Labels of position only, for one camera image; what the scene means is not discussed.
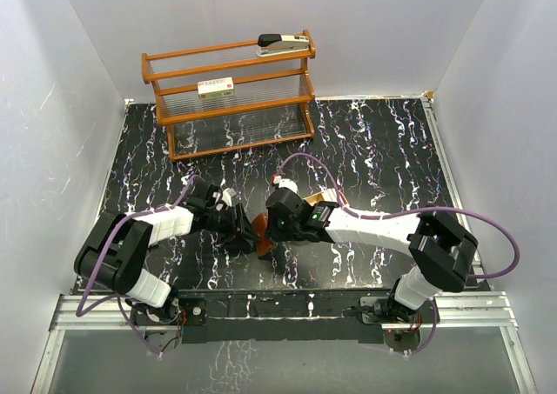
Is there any black and beige stapler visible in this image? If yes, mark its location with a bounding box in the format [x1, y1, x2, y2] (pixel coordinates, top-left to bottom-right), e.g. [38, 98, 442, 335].
[256, 33, 310, 57]

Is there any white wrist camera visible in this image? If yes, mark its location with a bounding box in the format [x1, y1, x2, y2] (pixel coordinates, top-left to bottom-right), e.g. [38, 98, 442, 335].
[272, 174, 299, 194]
[214, 188, 238, 210]

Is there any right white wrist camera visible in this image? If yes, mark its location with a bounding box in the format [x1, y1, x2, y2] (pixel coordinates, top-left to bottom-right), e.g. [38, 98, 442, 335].
[272, 174, 299, 194]

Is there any wooden three-tier shelf rack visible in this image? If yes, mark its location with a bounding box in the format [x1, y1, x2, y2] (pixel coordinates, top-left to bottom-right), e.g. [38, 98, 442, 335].
[141, 30, 316, 162]

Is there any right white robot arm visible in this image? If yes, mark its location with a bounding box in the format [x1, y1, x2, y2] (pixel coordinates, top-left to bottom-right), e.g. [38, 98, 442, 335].
[252, 186, 478, 323]

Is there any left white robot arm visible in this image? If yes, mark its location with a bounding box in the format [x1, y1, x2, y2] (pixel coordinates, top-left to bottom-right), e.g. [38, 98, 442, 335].
[74, 175, 261, 324]

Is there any white and red staples box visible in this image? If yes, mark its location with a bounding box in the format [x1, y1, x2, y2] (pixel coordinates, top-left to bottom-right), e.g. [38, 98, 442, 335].
[197, 77, 235, 100]

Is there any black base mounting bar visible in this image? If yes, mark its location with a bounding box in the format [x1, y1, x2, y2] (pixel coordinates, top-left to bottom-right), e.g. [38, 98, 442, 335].
[176, 287, 440, 346]

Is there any brown leather card holder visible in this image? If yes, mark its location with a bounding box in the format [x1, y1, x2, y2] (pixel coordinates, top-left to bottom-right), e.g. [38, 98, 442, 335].
[251, 212, 277, 259]

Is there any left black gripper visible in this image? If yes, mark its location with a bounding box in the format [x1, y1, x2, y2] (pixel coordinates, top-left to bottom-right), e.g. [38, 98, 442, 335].
[205, 204, 259, 249]

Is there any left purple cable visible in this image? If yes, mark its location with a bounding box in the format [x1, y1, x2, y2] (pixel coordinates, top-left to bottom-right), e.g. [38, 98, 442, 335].
[76, 174, 208, 356]

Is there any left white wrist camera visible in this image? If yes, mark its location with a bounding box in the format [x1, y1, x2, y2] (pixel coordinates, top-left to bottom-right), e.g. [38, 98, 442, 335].
[214, 188, 238, 210]

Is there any beige oval tray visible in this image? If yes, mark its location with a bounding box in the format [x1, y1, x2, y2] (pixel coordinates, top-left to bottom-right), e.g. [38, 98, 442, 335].
[304, 189, 338, 206]

